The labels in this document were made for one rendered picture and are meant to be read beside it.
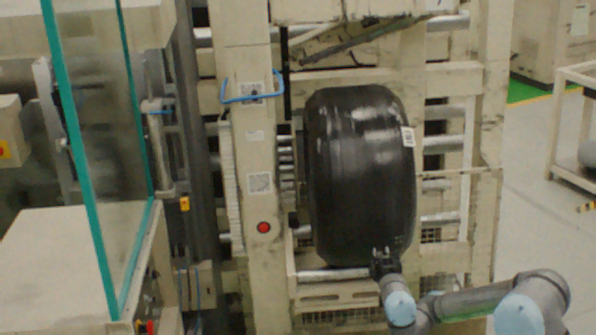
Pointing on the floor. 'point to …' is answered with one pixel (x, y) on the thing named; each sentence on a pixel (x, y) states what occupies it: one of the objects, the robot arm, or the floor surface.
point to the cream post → (257, 162)
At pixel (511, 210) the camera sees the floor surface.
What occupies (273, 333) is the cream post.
